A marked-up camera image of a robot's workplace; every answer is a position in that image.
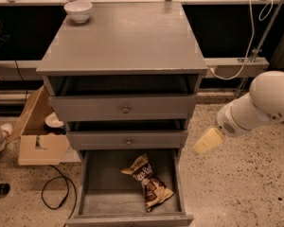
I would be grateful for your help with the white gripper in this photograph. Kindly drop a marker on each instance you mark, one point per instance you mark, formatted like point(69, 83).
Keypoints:
point(227, 122)

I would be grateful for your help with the brown chip bag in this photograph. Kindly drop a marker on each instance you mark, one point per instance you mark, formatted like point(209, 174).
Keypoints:
point(155, 191)

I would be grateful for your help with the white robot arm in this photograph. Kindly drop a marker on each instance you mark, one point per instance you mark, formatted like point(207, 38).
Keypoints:
point(263, 105)

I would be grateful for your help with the grey top drawer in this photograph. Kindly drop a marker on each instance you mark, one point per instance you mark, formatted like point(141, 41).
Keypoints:
point(106, 108)

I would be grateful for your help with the grey wooden drawer cabinet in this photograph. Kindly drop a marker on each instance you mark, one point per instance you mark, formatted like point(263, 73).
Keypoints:
point(126, 49)

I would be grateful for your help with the grey open bottom drawer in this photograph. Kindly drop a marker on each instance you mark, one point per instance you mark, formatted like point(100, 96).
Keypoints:
point(109, 198)

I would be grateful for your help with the grey middle drawer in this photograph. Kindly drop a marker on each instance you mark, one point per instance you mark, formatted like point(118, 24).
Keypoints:
point(88, 140)

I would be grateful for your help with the white plate in box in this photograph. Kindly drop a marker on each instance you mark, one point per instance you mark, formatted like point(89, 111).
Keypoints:
point(52, 121)

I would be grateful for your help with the cardboard box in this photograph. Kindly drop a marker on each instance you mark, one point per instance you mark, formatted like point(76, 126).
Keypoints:
point(38, 146)

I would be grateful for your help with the white ceramic bowl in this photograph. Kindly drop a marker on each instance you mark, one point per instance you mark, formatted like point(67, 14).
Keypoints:
point(78, 11)

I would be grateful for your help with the black caster wheel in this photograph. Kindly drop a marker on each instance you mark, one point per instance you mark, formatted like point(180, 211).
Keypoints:
point(4, 189)

